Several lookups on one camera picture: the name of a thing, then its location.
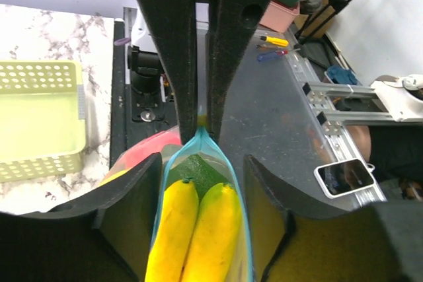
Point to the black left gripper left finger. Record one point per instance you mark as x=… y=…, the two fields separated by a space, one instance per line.
x=104 y=235

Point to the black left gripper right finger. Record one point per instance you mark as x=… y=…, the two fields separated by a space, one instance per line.
x=295 y=237

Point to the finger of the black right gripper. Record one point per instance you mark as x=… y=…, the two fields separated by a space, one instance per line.
x=172 y=24
x=232 y=24

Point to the yellow toy banana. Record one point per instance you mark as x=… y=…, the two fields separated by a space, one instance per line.
x=196 y=236

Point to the clear zip top bag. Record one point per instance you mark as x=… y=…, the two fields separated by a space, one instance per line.
x=201 y=144

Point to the red toy apple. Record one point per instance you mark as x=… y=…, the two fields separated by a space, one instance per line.
x=144 y=148

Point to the green toy fruit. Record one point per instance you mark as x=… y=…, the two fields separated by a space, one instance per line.
x=199 y=171

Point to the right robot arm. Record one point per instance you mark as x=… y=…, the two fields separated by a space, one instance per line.
x=173 y=30

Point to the pink plastic bin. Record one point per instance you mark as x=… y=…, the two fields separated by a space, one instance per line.
x=278 y=17

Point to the white framed smartphone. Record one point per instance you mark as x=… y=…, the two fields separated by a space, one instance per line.
x=345 y=177

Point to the pale green plastic basket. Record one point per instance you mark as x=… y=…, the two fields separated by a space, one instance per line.
x=43 y=130

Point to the yellow handled screwdriver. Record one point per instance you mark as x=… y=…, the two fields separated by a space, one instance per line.
x=274 y=40

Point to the blue handled screwdriver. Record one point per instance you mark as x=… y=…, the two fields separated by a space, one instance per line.
x=274 y=54

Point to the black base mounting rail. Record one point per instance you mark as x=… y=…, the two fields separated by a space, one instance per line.
x=141 y=100

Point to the aluminium frame rail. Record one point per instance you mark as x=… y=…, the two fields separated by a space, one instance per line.
x=332 y=107

